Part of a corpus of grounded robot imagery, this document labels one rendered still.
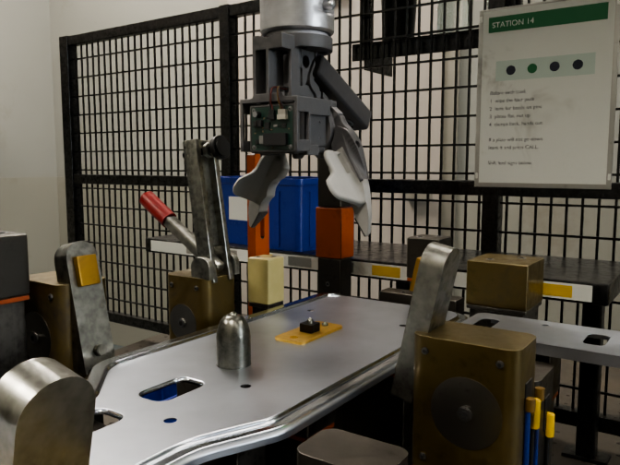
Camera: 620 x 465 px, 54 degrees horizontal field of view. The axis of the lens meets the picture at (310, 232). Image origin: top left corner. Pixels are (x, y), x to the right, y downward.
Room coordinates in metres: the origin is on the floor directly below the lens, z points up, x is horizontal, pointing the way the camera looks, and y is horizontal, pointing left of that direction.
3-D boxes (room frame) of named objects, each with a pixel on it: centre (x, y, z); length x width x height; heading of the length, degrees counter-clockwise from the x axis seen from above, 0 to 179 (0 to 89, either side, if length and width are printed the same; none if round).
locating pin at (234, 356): (0.56, 0.07, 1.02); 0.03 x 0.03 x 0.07
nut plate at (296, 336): (0.66, 0.00, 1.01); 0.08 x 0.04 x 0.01; 145
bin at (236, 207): (1.24, 0.07, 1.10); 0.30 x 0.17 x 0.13; 46
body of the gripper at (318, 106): (0.64, 0.02, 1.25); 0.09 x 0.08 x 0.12; 145
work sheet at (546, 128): (1.06, -0.40, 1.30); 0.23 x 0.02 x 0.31; 55
